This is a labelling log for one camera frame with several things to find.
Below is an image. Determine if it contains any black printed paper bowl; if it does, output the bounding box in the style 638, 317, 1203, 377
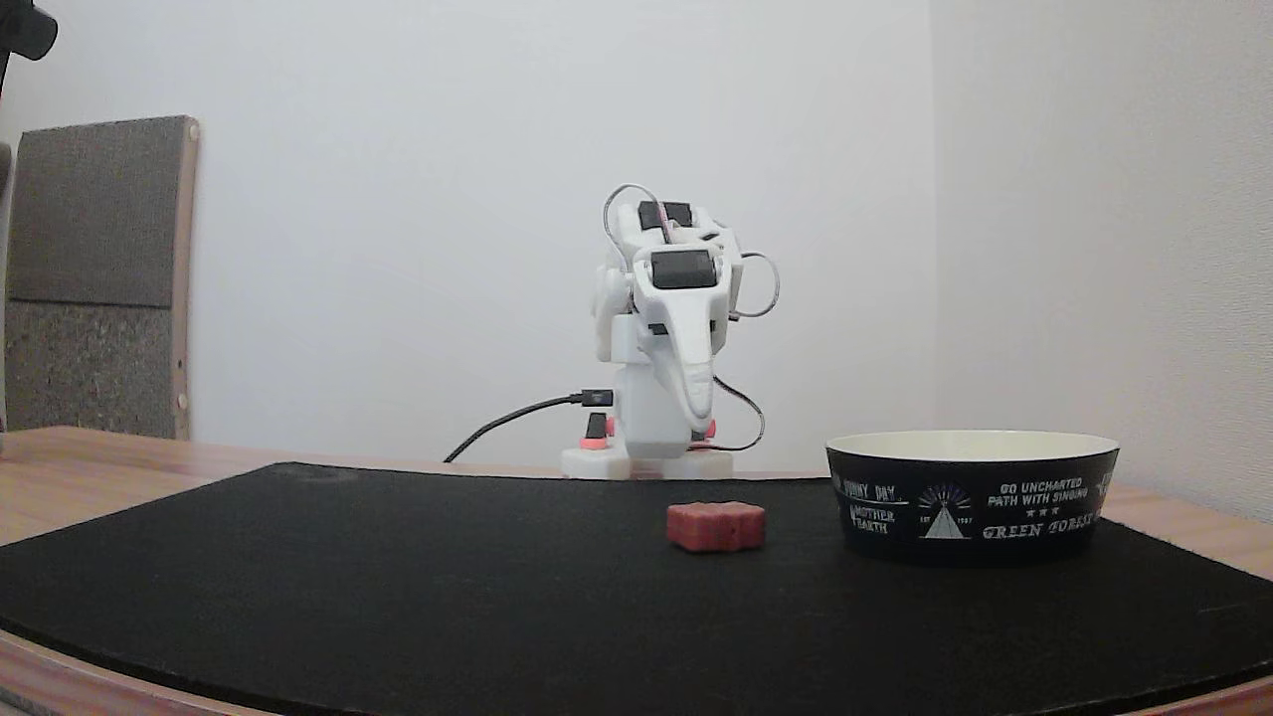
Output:
825, 430, 1121, 568

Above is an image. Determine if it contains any thin servo wire loop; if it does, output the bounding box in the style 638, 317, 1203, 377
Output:
731, 251, 782, 320

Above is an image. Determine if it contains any grey felt wooden panel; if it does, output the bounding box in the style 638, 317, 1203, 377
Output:
5, 115, 200, 441

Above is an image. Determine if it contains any black power cable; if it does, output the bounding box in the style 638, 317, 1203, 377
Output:
444, 390, 615, 464

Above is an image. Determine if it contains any black desk mat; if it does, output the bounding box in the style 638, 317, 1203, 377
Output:
0, 461, 1273, 716

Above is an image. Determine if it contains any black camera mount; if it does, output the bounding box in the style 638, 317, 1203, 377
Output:
0, 0, 59, 90

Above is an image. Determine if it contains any red block toy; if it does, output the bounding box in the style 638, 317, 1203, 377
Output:
666, 500, 767, 553

